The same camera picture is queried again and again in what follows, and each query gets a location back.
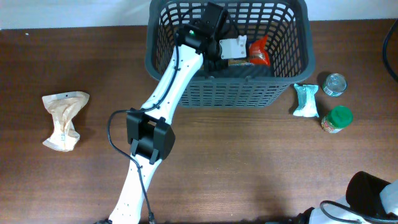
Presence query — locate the orange spaghetti packet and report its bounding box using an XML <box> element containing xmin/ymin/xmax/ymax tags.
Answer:
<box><xmin>228</xmin><ymin>35</ymin><xmax>271</xmax><ymax>67</ymax></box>

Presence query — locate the grey plastic shopping basket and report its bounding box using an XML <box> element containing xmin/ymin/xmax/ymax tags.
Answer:
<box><xmin>145</xmin><ymin>0</ymin><xmax>315</xmax><ymax>108</ymax></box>

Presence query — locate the beige paper pouch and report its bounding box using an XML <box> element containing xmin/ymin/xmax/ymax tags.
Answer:
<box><xmin>42</xmin><ymin>91</ymin><xmax>90</xmax><ymax>152</ymax></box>

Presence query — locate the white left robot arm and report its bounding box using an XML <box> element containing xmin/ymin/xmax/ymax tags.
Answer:
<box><xmin>104</xmin><ymin>2</ymin><xmax>228</xmax><ymax>224</ymax></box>

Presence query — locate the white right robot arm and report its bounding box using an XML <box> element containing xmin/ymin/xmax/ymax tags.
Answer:
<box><xmin>287</xmin><ymin>171</ymin><xmax>397</xmax><ymax>224</ymax></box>

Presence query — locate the green lid glass jar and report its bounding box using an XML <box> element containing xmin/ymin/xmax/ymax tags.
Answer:
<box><xmin>321</xmin><ymin>106</ymin><xmax>353</xmax><ymax>134</ymax></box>

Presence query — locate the teal white snack packet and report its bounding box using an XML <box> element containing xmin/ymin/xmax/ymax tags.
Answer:
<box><xmin>293</xmin><ymin>83</ymin><xmax>319</xmax><ymax>118</ymax></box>

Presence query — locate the silver tin can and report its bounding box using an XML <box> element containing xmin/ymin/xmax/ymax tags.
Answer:
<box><xmin>322</xmin><ymin>73</ymin><xmax>347</xmax><ymax>97</ymax></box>

